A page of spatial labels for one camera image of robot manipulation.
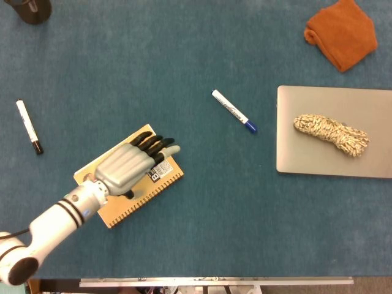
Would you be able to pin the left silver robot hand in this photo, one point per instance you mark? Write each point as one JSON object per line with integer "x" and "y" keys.
{"x": 122, "y": 168}

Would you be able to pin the yellow spiral notebook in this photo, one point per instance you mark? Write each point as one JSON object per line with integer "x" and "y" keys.
{"x": 147, "y": 196}

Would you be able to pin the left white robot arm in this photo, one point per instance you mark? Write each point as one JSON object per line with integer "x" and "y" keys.
{"x": 55, "y": 217}

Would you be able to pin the black-capped white marker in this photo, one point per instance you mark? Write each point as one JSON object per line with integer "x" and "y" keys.
{"x": 27, "y": 125}

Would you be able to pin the blue-capped white marker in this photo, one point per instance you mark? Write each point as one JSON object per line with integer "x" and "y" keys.
{"x": 229, "y": 107}

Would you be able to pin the blue felt table cloth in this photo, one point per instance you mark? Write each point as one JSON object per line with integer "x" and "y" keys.
{"x": 196, "y": 229}

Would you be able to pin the black mesh pen holder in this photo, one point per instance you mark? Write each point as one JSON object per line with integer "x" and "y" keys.
{"x": 33, "y": 12}

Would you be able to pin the grey metal tray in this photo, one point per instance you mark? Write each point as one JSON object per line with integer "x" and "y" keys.
{"x": 337, "y": 159}

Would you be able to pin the orange folded towel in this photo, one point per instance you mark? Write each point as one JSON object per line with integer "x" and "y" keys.
{"x": 343, "y": 33}

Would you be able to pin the aluminium table edge rail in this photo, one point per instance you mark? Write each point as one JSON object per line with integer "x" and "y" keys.
{"x": 214, "y": 281}

